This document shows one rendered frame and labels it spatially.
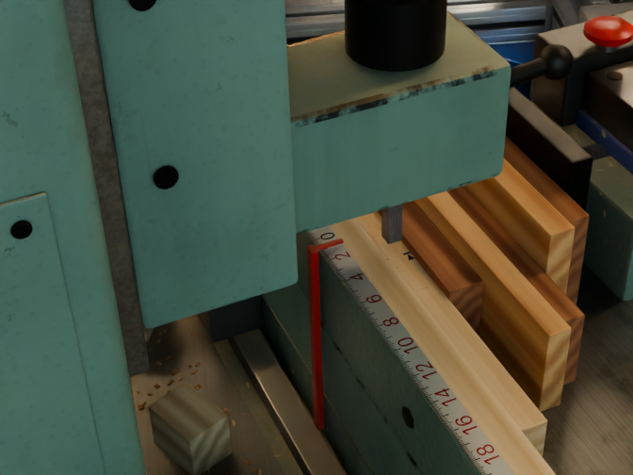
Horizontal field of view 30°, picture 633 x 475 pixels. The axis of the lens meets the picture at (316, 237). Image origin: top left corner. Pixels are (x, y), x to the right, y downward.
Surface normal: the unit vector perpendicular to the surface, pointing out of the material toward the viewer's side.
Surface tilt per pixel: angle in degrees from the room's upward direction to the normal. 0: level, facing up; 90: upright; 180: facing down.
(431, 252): 0
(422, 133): 90
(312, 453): 0
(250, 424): 0
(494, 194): 90
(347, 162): 90
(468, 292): 90
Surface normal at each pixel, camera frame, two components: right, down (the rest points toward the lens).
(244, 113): 0.40, 0.56
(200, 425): -0.03, -0.78
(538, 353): -0.91, 0.27
